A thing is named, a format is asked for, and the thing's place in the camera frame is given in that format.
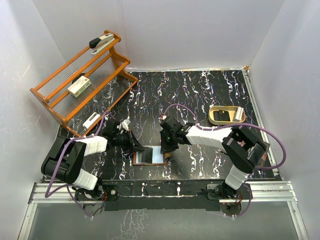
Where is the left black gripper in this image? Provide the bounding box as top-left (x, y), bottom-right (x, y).
top-left (113, 128), bottom-right (145, 153)

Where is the brown leather card holder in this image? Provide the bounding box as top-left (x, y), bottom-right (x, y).
top-left (133, 145), bottom-right (172, 166)

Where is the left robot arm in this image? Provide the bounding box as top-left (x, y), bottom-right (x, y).
top-left (41, 119), bottom-right (145, 200)

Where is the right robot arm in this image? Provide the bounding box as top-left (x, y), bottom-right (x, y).
top-left (160, 116), bottom-right (268, 199)

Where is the black card in tray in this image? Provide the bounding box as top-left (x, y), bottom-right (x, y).
top-left (213, 110), bottom-right (230, 122)

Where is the silver card in tray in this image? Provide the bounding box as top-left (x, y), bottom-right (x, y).
top-left (233, 106), bottom-right (244, 122)

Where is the small white box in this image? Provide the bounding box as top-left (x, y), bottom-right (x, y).
top-left (82, 112), bottom-right (101, 130)

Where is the beige oval tray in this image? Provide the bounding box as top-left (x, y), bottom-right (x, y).
top-left (208, 105), bottom-right (246, 126)

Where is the orange wooden shelf rack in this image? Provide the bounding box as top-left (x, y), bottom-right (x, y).
top-left (30, 30), bottom-right (138, 137)

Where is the white staples box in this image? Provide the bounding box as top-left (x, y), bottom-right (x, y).
top-left (67, 75), bottom-right (92, 98)

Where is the dark red picture book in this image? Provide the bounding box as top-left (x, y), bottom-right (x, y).
top-left (255, 141), bottom-right (270, 170)

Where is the black and beige stapler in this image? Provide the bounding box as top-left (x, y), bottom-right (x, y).
top-left (89, 33), bottom-right (115, 55)

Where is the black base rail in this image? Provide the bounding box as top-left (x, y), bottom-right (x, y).
top-left (75, 179), bottom-right (253, 214)

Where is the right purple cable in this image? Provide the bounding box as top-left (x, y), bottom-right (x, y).
top-left (161, 103), bottom-right (287, 218)

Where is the purple cable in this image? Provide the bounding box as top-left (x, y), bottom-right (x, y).
top-left (161, 103), bottom-right (287, 218)
top-left (44, 111), bottom-right (117, 221)

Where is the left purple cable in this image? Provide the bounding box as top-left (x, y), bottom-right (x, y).
top-left (44, 111), bottom-right (117, 221)

